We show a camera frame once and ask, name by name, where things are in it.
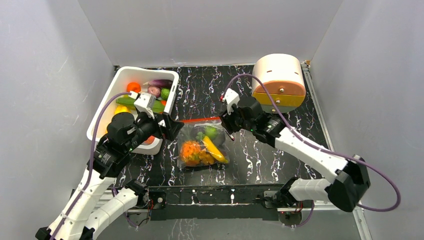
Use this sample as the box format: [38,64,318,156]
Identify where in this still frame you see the light green wrinkled vegetable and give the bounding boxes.
[204,125,220,141]

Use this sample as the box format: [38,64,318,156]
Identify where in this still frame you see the toy pineapple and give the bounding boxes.
[178,133,217,168]

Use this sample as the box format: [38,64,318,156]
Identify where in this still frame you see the clear zip bag orange zipper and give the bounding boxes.
[177,117,230,169]

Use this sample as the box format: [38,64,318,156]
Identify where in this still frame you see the yellow banana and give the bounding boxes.
[202,136,229,164]

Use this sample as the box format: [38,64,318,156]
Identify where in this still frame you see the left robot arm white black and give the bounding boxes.
[35,112,184,240]

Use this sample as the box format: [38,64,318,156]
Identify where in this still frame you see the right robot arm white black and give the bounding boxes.
[220,96,371,212]

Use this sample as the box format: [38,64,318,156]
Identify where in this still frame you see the peach fruit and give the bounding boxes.
[142,135,156,145]

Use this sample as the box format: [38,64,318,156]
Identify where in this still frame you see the red onion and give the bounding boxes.
[147,86,162,98]

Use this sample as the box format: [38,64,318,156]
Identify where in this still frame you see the purple eggplant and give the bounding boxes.
[144,79,173,89]

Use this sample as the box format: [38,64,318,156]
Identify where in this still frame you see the yellow bell pepper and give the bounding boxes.
[114,105,131,115]

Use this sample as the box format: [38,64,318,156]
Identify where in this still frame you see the orange fruit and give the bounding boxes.
[126,82,142,93]

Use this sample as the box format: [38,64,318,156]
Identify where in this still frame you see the round drawer cabinet cream orange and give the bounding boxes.
[251,53,306,114]

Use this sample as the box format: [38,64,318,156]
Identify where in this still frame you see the white plastic bin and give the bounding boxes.
[86,66,180,156]

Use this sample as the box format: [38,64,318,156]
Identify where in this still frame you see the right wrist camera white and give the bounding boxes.
[220,88,240,115]

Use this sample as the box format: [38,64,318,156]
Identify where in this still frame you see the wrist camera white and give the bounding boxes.
[220,88,240,115]
[129,91,156,119]

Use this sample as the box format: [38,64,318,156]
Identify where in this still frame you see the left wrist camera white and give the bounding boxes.
[129,91,156,119]

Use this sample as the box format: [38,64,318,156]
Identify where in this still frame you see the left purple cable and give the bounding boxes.
[47,92,138,240]

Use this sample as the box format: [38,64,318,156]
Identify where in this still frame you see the purple cable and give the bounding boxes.
[47,92,138,240]
[221,73,402,213]

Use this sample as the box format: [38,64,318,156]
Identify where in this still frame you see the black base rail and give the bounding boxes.
[129,184,305,221]

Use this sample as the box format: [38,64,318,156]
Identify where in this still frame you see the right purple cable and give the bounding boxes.
[221,73,402,213]

